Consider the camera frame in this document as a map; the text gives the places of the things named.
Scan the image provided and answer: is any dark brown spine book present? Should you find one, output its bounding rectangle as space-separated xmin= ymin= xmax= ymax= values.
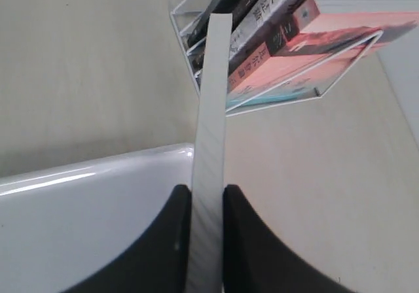
xmin=187 ymin=0 xmax=258 ymax=47

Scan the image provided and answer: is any white wire book rack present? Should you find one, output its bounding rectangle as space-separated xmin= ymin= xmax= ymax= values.
xmin=170 ymin=0 xmax=383 ymax=116

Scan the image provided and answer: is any white plastic tray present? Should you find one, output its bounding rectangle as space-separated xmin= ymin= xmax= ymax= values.
xmin=1 ymin=144 xmax=193 ymax=292

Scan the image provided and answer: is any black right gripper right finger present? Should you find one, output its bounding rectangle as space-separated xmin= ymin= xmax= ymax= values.
xmin=223 ymin=184 xmax=351 ymax=292

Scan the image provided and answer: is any blue moon cover book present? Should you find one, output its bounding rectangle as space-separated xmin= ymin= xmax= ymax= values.
xmin=186 ymin=14 xmax=232 ymax=292

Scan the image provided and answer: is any pink teal spine book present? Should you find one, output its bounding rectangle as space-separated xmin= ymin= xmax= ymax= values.
xmin=226 ymin=0 xmax=418 ymax=109

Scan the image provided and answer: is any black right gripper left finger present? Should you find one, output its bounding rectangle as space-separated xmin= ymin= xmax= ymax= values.
xmin=66 ymin=184 xmax=192 ymax=292

